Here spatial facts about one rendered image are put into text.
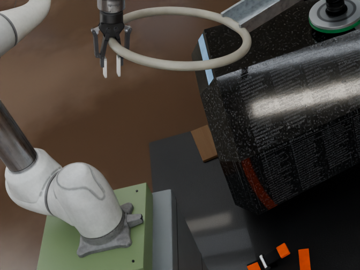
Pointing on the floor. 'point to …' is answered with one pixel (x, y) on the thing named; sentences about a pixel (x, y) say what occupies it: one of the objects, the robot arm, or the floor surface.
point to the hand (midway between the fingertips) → (111, 66)
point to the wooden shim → (204, 143)
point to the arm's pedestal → (172, 236)
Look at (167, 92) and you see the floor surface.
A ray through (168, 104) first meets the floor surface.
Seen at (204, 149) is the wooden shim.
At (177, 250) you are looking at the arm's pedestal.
